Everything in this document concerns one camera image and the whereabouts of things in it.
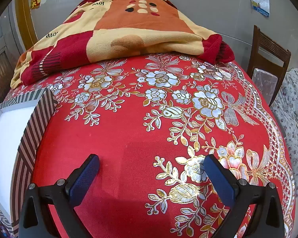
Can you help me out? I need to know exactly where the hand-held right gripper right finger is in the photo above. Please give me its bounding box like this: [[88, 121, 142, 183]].
[[203, 154, 285, 238]]

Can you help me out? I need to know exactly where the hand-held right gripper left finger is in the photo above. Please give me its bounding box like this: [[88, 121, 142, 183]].
[[19, 154, 101, 238]]

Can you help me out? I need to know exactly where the striped cardboard box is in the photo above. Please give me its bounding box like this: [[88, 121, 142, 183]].
[[0, 88, 60, 231]]

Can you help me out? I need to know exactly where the red floral tablecloth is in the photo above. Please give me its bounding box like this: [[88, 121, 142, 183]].
[[0, 53, 296, 238]]

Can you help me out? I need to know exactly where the floral patterned cloth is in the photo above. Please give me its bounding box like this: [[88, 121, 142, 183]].
[[271, 68, 298, 197]]

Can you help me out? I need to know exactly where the wooden slatted panel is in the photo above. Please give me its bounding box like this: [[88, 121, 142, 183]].
[[0, 47, 16, 109]]

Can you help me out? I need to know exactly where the dark wooden chair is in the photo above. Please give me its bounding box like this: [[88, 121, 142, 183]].
[[246, 25, 291, 107]]

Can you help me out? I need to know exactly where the red and yellow patterned blanket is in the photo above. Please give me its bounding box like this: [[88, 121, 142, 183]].
[[10, 0, 235, 90]]

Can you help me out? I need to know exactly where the golden door frame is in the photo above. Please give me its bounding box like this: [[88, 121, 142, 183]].
[[15, 0, 38, 51]]

